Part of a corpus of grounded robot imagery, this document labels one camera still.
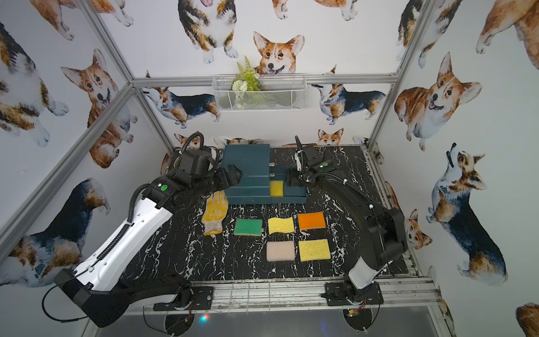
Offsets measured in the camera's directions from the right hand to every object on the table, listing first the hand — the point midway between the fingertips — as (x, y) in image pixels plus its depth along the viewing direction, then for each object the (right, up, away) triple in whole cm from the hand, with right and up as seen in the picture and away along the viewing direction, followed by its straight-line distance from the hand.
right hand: (289, 177), depth 85 cm
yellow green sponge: (-4, -21, +5) cm, 22 cm away
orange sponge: (+10, -20, +8) cm, 23 cm away
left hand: (-18, +2, -14) cm, 23 cm away
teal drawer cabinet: (-15, +7, +2) cm, 17 cm away
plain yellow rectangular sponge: (+10, -29, -1) cm, 31 cm away
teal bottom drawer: (+1, -9, +16) cm, 18 cm away
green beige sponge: (-18, -22, +5) cm, 28 cm away
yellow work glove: (-33, -15, +10) cm, 38 cm away
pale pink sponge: (-4, -29, -1) cm, 30 cm away
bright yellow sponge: (-6, -6, +17) cm, 19 cm away
